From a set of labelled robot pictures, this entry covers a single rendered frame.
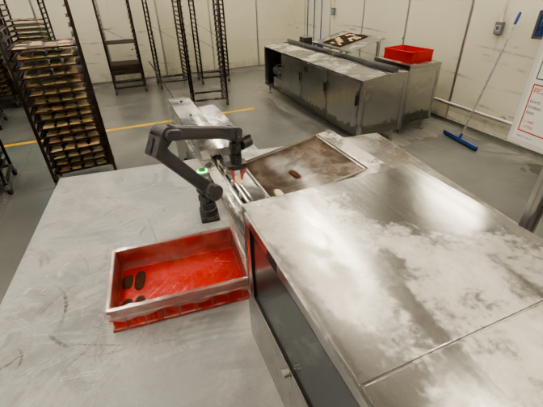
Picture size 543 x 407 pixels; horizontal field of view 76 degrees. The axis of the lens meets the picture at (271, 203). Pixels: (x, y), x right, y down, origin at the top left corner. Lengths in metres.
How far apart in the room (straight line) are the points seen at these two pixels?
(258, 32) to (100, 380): 8.50
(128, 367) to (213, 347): 0.25
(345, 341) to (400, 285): 0.16
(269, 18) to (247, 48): 0.83
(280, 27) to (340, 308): 8.92
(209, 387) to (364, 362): 0.63
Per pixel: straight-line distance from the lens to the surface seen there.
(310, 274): 0.66
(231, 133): 1.61
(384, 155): 2.34
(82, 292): 1.49
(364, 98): 4.30
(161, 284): 1.39
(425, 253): 0.76
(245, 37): 9.04
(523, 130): 1.45
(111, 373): 1.21
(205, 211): 1.65
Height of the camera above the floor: 1.76
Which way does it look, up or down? 32 degrees down
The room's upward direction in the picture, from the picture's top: 2 degrees counter-clockwise
